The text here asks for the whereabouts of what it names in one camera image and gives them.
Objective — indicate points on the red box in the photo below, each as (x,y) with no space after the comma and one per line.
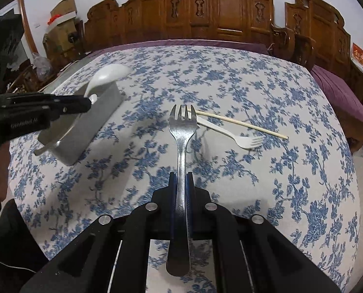
(360,54)

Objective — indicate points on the large white ladle spoon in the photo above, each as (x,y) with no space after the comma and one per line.
(108,74)

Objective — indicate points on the purple armchair cushion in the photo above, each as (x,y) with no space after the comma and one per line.
(340,97)

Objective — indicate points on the large cardboard box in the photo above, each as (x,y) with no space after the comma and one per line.
(59,41)

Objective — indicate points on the wooden chopstick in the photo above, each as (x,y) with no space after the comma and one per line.
(254,128)

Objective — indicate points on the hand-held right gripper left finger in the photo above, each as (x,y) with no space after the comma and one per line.
(172,213)

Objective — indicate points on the small cardboard box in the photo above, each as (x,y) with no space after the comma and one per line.
(64,9)

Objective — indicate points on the metal fork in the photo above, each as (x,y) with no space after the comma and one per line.
(181,134)

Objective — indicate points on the clear plastic bag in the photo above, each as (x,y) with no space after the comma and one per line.
(41,65)

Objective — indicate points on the blue floral tablecloth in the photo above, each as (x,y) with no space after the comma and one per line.
(230,82)

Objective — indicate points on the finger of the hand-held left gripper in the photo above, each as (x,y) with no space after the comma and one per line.
(74,100)
(74,110)

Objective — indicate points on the curved wooden frame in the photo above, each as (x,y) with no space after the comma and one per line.
(28,21)

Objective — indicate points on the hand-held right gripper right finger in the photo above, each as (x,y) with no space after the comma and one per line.
(191,213)

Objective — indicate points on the purple sofa cushion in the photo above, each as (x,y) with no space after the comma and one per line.
(184,44)

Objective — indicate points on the white plastic fork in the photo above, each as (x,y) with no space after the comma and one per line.
(251,142)

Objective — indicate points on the carved wooden armchair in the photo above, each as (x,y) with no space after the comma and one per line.
(315,27)

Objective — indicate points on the carved wooden sofa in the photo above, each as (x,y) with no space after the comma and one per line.
(199,9)

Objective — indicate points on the grey metal tray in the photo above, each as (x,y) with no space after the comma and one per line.
(86,131)

